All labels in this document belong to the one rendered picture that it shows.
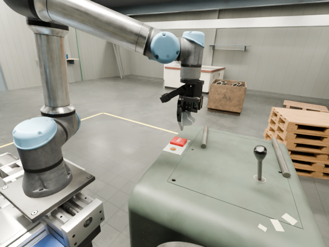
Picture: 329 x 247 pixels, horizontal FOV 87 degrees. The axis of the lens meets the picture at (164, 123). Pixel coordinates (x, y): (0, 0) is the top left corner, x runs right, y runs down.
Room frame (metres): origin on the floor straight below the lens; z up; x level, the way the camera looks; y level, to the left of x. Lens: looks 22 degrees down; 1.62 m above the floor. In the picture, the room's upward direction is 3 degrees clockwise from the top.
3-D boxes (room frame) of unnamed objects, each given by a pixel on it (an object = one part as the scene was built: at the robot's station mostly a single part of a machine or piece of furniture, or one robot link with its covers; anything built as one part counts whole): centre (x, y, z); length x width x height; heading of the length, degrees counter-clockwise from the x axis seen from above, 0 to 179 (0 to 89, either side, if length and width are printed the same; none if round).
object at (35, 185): (0.50, 0.41, 1.21); 0.15 x 0.15 x 0.10
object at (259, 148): (0.40, -0.26, 1.38); 0.04 x 0.03 x 0.05; 156
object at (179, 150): (0.65, -0.06, 1.23); 0.13 x 0.08 x 0.06; 156
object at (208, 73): (8.89, -1.46, 0.50); 2.65 x 2.15 x 1.00; 151
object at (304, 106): (5.88, -4.81, 0.05); 1.24 x 0.83 x 0.11; 58
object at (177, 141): (0.67, -0.07, 1.26); 0.06 x 0.06 x 0.02; 66
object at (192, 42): (0.66, -0.08, 1.63); 0.09 x 0.08 x 0.11; 93
